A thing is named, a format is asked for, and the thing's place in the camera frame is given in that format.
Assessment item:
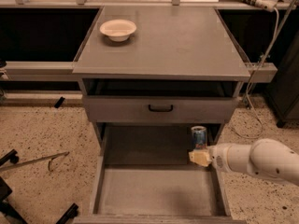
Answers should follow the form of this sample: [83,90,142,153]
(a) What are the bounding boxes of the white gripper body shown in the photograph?
[208,144,231,173]

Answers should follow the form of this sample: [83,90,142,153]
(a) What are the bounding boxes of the black drawer handle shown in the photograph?
[148,105,174,113]

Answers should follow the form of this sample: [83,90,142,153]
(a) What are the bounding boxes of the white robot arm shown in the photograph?
[189,138,299,186]

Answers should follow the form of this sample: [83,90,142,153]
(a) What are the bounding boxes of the white paper bowl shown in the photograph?
[99,20,136,42]

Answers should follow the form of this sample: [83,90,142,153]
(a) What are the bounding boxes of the thin metal rod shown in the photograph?
[0,151,70,173]

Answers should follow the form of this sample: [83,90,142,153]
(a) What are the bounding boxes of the small black floor bracket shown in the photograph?
[54,96,65,108]

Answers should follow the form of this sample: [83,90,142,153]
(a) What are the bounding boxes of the black stand legs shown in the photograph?
[1,159,78,224]

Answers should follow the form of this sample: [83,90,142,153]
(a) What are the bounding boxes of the white cable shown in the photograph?
[228,7,280,140]

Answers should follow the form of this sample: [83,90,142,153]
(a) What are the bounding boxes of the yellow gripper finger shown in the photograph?
[189,149,212,167]

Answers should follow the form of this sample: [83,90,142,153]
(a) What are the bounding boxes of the grey drawer cabinet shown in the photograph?
[74,6,249,154]

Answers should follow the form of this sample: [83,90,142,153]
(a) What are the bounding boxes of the closed grey upper drawer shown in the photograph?
[82,96,238,124]

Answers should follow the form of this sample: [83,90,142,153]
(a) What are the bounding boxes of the open grey lower drawer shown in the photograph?
[73,125,247,224]

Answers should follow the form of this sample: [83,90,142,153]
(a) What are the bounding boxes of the silver blue redbull can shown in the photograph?
[191,126,207,149]

